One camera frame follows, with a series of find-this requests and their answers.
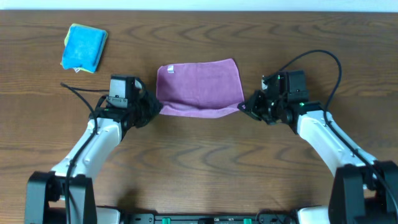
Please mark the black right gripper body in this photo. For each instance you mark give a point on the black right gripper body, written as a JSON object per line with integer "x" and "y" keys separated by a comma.
{"x": 257, "y": 106}

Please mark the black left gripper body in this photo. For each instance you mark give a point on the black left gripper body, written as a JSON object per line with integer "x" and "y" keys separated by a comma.
{"x": 148, "y": 107}

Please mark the purple microfiber cloth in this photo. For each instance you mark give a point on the purple microfiber cloth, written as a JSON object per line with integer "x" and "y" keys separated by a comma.
{"x": 199, "y": 90}

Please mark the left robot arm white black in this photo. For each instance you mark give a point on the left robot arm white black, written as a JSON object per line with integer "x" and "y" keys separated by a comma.
{"x": 65, "y": 194}

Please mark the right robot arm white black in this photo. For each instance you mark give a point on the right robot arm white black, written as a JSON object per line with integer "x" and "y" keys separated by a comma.
{"x": 364, "y": 188}

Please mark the blue folded cloth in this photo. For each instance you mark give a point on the blue folded cloth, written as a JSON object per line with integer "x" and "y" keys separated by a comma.
{"x": 82, "y": 47}

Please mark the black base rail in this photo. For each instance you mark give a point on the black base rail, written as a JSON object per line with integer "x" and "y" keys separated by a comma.
{"x": 262, "y": 218}

